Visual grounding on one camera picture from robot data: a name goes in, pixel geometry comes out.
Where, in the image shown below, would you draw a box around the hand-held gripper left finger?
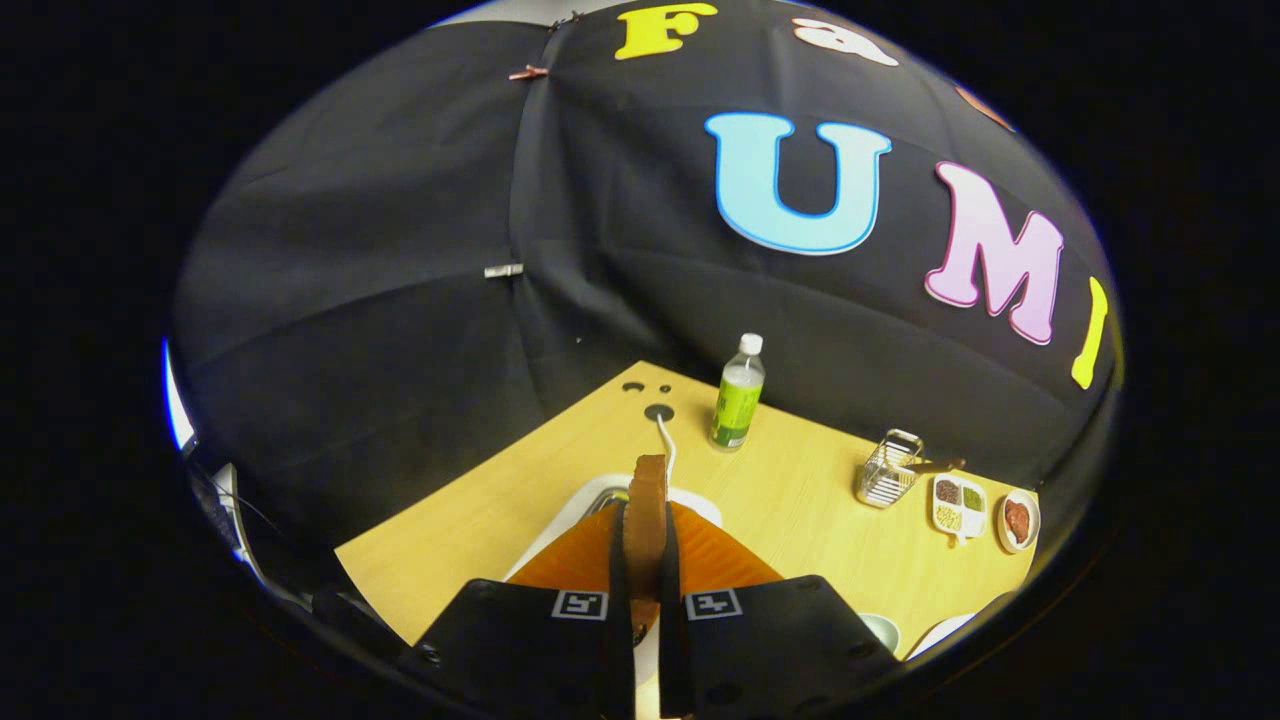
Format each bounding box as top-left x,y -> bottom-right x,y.
415,498 -> 637,720

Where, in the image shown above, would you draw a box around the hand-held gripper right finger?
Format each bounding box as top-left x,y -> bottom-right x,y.
656,500 -> 899,719

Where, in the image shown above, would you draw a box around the white bread slice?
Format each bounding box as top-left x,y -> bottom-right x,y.
624,454 -> 669,603

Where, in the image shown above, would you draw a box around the white toaster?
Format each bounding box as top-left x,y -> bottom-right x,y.
503,473 -> 723,719

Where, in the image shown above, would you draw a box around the green label drink bottle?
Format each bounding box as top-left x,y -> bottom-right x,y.
709,333 -> 767,451

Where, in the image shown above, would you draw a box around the pale green round plate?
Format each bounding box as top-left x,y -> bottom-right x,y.
858,613 -> 901,656

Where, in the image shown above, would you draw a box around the white square plate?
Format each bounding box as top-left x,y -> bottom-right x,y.
905,612 -> 976,661

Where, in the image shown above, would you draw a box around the white divided dish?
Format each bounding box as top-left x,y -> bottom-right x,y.
931,474 -> 989,547

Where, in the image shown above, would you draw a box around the black backdrop cloth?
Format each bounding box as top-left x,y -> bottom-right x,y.
170,0 -> 1126,601

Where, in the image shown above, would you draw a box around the white meat plate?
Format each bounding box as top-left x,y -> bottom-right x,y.
997,488 -> 1042,555

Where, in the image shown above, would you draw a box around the white toaster power cable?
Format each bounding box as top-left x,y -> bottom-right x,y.
650,410 -> 679,479

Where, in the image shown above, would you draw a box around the metal wire utensil holder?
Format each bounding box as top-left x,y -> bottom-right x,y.
856,429 -> 926,509

